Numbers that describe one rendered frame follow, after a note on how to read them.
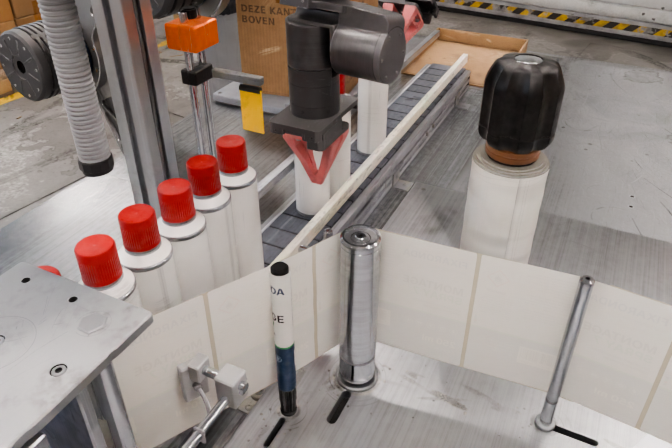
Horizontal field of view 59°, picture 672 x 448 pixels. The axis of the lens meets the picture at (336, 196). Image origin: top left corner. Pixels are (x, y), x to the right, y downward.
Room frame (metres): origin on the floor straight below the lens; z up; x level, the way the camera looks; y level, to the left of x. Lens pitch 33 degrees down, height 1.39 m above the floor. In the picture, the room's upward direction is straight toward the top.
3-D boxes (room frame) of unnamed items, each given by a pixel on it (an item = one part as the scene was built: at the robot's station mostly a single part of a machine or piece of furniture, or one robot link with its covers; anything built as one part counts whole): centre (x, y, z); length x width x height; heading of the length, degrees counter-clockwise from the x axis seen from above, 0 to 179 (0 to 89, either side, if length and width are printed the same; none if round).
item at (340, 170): (0.81, 0.00, 0.98); 0.05 x 0.05 x 0.20
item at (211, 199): (0.54, 0.14, 0.98); 0.05 x 0.05 x 0.20
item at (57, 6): (0.54, 0.25, 1.18); 0.04 x 0.04 x 0.21
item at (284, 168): (0.92, -0.01, 0.96); 1.07 x 0.01 x 0.01; 154
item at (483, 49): (1.54, -0.35, 0.85); 0.30 x 0.26 x 0.04; 154
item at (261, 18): (1.40, 0.06, 0.99); 0.30 x 0.24 x 0.27; 162
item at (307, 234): (0.89, -0.07, 0.91); 1.07 x 0.01 x 0.02; 154
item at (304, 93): (0.63, 0.02, 1.12); 0.10 x 0.07 x 0.07; 154
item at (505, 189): (0.59, -0.20, 1.03); 0.09 x 0.09 x 0.30
